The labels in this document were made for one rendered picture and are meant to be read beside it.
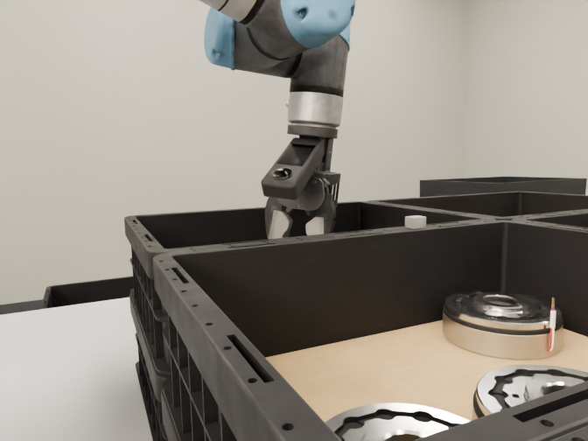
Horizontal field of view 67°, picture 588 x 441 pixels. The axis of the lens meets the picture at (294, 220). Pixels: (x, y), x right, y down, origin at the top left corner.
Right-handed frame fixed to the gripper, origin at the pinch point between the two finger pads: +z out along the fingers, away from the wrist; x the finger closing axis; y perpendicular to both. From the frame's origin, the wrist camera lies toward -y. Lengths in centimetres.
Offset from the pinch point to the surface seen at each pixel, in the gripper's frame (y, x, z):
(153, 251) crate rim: -28.7, 2.7, -7.6
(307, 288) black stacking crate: -21.3, -8.7, -4.6
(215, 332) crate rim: -42.8, -11.2, -9.3
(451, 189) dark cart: 156, -19, -4
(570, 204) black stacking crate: 38, -41, -11
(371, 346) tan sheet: -19.2, -14.8, 0.3
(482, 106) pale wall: 420, -34, -71
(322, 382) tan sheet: -27.3, -12.5, 0.6
